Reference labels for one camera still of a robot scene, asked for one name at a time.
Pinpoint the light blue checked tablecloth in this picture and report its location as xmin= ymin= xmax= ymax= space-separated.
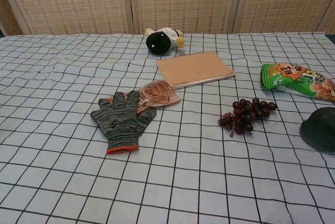
xmin=0 ymin=32 xmax=335 ymax=224

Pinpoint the dark red grape bunch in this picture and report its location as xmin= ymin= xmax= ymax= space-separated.
xmin=217 ymin=98 xmax=278 ymax=139

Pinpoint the green orange snack bag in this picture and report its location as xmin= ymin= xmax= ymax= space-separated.
xmin=260 ymin=63 xmax=335 ymax=103

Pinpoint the black and white plush toy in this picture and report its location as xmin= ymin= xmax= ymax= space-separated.
xmin=145 ymin=26 xmax=186 ymax=53

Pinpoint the black round object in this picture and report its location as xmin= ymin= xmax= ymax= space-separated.
xmin=299 ymin=123 xmax=335 ymax=154
xmin=302 ymin=106 xmax=335 ymax=146

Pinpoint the brown snack packet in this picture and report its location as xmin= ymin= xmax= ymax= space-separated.
xmin=108 ymin=80 xmax=181 ymax=114

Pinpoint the grey knitted work glove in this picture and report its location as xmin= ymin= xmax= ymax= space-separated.
xmin=90 ymin=90 xmax=157 ymax=155

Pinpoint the brown spiral notebook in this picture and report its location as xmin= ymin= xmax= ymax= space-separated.
xmin=156 ymin=50 xmax=236 ymax=91

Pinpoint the woven bamboo screen panel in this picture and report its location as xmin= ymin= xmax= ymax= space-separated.
xmin=315 ymin=6 xmax=335 ymax=33
xmin=0 ymin=0 xmax=24 ymax=36
xmin=237 ymin=0 xmax=335 ymax=35
xmin=0 ymin=0 xmax=135 ymax=36
xmin=129 ymin=0 xmax=244 ymax=35

